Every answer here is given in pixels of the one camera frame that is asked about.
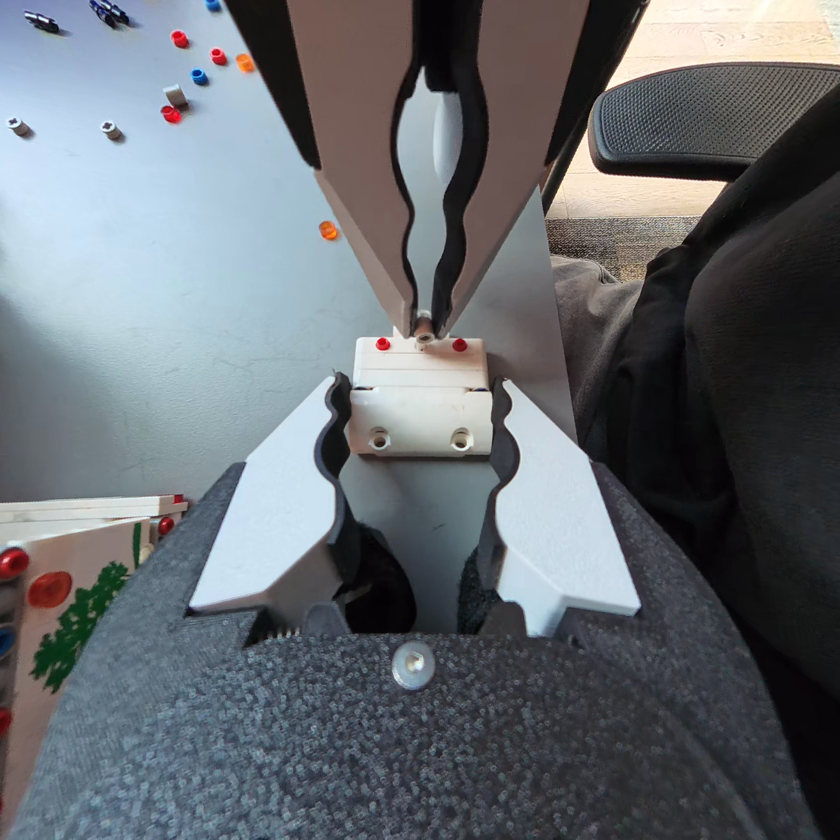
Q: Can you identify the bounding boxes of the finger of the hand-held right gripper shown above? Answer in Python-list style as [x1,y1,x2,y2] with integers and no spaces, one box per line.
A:
[287,0,438,324]
[432,0,589,330]

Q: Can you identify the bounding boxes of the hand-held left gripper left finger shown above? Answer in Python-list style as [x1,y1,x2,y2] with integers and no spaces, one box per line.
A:
[188,371,353,632]

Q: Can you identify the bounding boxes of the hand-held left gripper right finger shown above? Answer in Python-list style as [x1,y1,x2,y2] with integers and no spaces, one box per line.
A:
[478,376,642,639]

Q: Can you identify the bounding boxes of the white lego block assembly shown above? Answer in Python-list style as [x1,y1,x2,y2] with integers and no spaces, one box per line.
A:
[346,335,494,458]

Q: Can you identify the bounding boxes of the white lego container tree print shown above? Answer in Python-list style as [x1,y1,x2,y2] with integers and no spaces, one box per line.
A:
[0,493,191,815]

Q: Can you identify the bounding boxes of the grey patterned rug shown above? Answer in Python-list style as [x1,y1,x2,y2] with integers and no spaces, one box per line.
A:
[545,217,703,283]

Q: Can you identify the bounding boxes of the black mesh chair armrest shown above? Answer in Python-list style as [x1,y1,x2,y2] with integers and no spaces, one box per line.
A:
[587,62,840,179]

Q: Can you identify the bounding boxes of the person's grey trousers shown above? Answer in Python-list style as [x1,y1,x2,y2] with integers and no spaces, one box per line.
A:
[550,255,647,427]

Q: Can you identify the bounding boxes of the person's black jacket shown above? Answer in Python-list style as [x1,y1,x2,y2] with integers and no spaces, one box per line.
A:
[576,84,840,742]

